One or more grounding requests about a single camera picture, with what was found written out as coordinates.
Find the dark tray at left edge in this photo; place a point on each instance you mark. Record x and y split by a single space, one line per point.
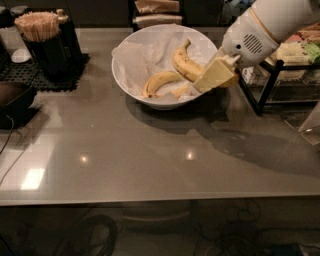
16 100

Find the dark bottle with stopper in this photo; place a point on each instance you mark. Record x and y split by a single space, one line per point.
69 37

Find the brown paper napkin stack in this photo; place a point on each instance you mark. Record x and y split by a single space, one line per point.
153 12

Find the black wire condiment rack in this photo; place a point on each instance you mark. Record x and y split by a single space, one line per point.
273 85

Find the white paper bowl liner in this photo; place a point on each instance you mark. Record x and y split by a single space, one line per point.
143 60

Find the black stirrer stick cup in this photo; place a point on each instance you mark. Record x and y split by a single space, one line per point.
50 56

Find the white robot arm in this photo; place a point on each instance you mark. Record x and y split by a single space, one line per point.
282 18

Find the clear shaker with dark lid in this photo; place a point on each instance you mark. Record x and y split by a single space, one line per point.
11 38

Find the black rubber mesh mat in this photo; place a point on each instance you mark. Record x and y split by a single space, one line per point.
30 74

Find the white ceramic bowl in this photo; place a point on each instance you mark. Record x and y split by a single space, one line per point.
133 83

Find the bundle of wooden stirrers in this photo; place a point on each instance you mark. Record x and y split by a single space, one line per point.
38 26

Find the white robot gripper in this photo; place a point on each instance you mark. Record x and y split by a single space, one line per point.
249 37

